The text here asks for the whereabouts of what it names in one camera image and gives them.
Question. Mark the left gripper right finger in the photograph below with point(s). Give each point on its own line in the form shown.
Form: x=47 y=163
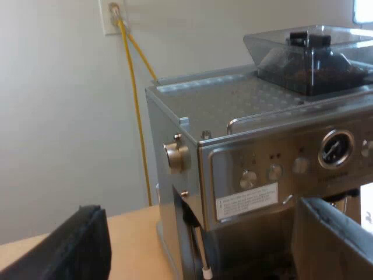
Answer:
x=326 y=242

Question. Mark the steel espresso machine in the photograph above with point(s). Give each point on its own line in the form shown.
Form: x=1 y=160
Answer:
x=262 y=163

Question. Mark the white wall socket plate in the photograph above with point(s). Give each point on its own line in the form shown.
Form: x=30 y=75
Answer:
x=112 y=19

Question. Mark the clear bean box with dark lid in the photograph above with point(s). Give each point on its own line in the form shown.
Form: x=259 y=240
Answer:
x=311 y=58

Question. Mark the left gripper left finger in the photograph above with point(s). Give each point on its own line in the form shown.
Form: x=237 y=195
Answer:
x=73 y=248

